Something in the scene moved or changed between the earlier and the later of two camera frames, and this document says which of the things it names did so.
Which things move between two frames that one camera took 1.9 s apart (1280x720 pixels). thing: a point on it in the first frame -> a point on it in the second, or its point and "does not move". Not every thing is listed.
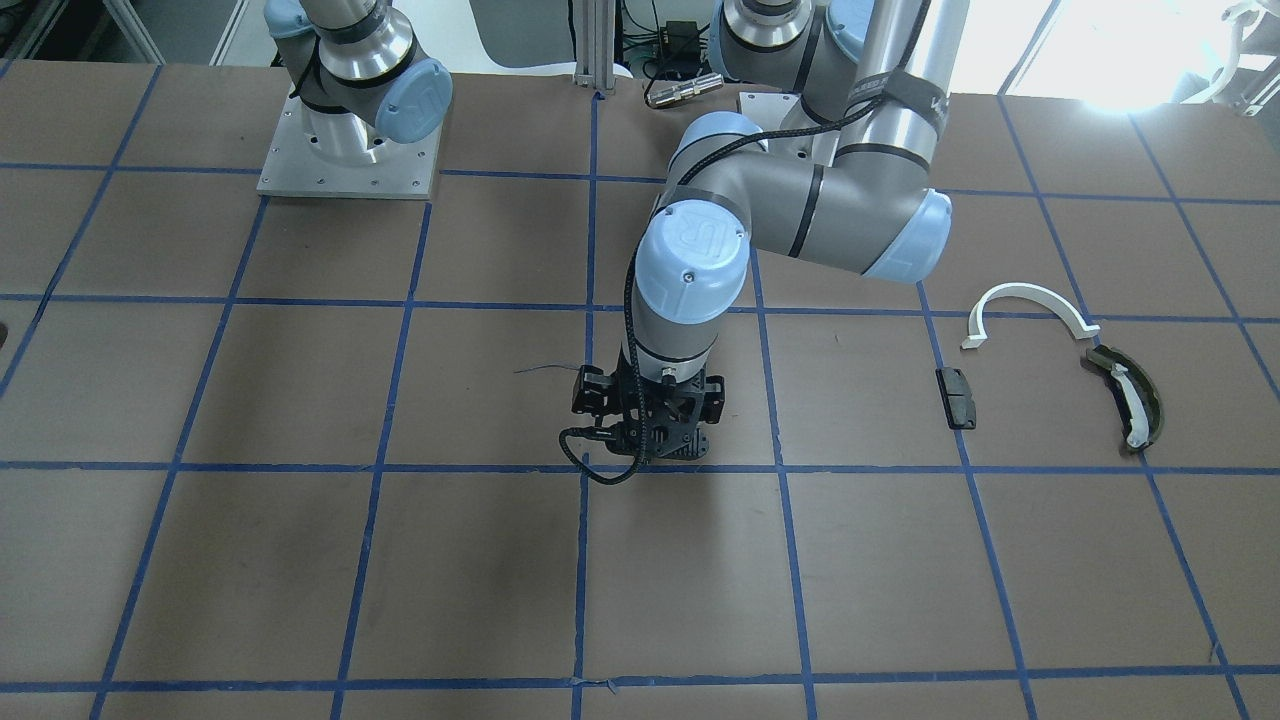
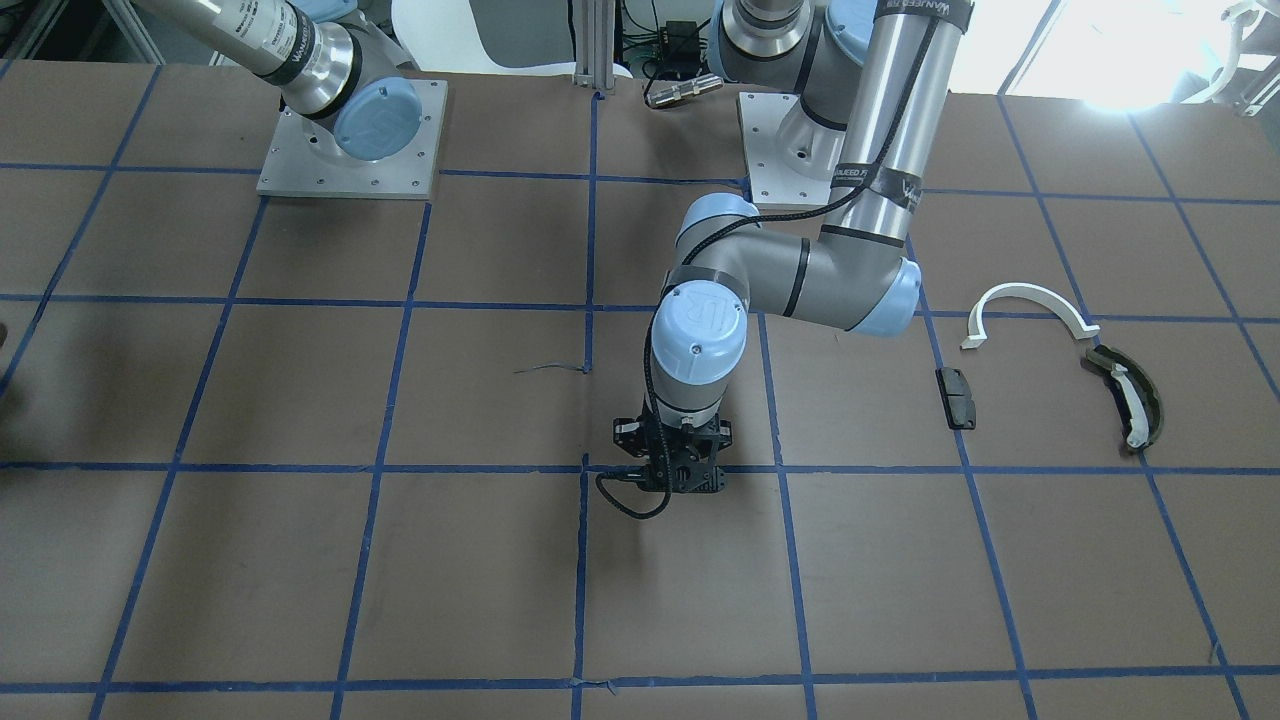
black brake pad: [957, 398] does not move
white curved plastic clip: [1022, 291] does not move
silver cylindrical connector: [685, 89] does not move
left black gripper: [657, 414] -> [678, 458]
